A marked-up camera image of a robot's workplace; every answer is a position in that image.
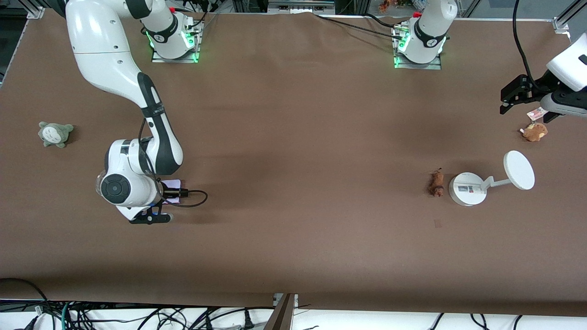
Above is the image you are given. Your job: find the lavender card box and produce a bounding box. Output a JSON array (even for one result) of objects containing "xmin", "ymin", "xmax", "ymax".
[{"xmin": 161, "ymin": 179, "xmax": 183, "ymax": 205}]

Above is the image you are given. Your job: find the brown lion statue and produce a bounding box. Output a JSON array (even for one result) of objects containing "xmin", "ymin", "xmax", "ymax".
[{"xmin": 428, "ymin": 168, "xmax": 445, "ymax": 198}]

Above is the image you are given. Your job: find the brown hamster plush toy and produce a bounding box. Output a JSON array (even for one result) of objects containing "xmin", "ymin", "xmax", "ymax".
[{"xmin": 520, "ymin": 108, "xmax": 549, "ymax": 142}]

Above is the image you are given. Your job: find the grey totoro plush toy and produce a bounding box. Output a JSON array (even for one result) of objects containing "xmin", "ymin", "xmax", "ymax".
[{"xmin": 38, "ymin": 121, "xmax": 74, "ymax": 149}]

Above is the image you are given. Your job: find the brown table cover sheet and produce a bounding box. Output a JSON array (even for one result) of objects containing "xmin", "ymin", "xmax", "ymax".
[{"xmin": 0, "ymin": 8, "xmax": 587, "ymax": 317}]

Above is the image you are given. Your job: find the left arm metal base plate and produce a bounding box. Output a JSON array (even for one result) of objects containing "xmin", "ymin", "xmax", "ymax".
[{"xmin": 393, "ymin": 24, "xmax": 442, "ymax": 70}]

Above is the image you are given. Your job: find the teal cable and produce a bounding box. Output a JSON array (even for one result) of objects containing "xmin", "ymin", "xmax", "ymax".
[{"xmin": 61, "ymin": 301, "xmax": 75, "ymax": 330}]

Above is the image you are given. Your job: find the black looped floor cable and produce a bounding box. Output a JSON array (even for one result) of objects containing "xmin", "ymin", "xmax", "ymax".
[{"xmin": 0, "ymin": 277, "xmax": 50, "ymax": 307}]

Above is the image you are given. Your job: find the short black base cable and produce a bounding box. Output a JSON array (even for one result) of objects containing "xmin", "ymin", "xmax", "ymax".
[{"xmin": 366, "ymin": 13, "xmax": 405, "ymax": 29}]

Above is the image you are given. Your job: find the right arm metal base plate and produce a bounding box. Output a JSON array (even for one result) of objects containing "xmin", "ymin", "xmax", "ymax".
[{"xmin": 151, "ymin": 17, "xmax": 201, "ymax": 64}]

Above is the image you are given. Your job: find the metal table post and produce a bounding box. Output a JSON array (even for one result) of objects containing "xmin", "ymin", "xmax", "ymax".
[{"xmin": 264, "ymin": 293, "xmax": 299, "ymax": 330}]

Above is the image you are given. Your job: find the long black base cable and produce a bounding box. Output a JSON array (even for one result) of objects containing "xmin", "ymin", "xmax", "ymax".
[{"xmin": 314, "ymin": 13, "xmax": 398, "ymax": 37}]

